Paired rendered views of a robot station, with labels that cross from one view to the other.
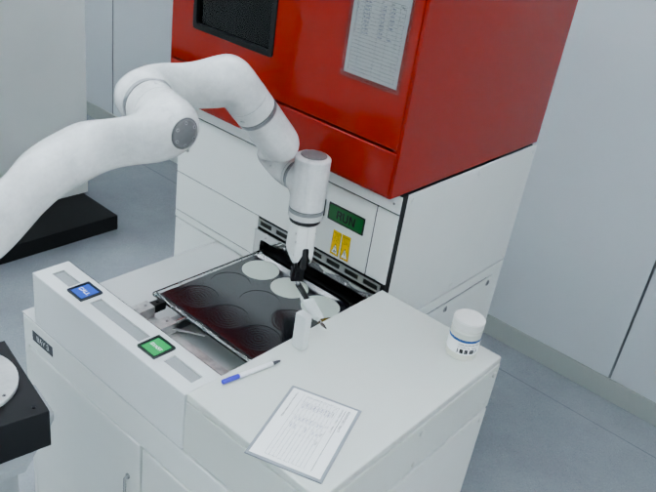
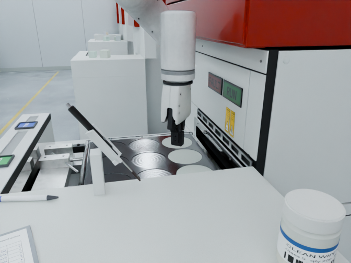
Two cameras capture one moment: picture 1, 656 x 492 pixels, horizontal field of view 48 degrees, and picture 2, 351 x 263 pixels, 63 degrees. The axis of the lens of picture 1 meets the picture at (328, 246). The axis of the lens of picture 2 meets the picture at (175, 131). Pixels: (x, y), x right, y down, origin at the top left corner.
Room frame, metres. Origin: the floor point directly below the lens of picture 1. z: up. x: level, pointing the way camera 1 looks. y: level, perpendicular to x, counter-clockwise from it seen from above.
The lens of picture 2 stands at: (1.02, -0.40, 1.27)
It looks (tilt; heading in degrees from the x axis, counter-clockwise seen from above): 21 degrees down; 40
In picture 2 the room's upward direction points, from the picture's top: straight up
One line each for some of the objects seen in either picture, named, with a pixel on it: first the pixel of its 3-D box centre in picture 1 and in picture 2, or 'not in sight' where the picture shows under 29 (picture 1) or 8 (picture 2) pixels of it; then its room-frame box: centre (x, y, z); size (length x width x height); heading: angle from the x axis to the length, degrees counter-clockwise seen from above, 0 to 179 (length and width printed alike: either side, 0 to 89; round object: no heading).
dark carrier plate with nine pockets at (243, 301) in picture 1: (259, 302); (149, 160); (1.54, 0.15, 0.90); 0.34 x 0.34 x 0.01; 53
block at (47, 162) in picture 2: (157, 329); (55, 160); (1.37, 0.35, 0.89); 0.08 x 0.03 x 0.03; 143
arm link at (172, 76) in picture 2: (306, 211); (178, 74); (1.57, 0.07, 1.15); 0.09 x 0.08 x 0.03; 17
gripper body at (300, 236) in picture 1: (302, 234); (177, 99); (1.57, 0.06, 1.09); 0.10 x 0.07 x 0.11; 17
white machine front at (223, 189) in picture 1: (273, 207); (203, 98); (1.84, 0.17, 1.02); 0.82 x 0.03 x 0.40; 53
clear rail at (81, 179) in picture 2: (203, 328); (83, 167); (1.40, 0.26, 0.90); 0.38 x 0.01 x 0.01; 53
